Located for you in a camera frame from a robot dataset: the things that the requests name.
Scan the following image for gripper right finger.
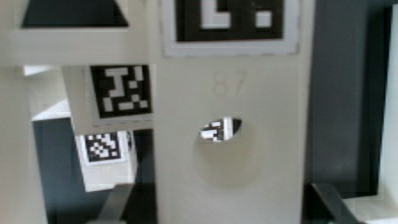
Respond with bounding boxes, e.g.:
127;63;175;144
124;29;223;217
300;183;362;224

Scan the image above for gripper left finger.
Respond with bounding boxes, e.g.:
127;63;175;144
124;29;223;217
94;184;158;224

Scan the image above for white chair back piece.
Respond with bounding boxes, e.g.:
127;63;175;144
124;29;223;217
0;0;316;224

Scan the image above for white chair leg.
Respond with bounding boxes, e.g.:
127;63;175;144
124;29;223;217
74;130;138;192

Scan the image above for white chair seat piece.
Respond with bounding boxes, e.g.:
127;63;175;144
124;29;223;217
22;65;152;129

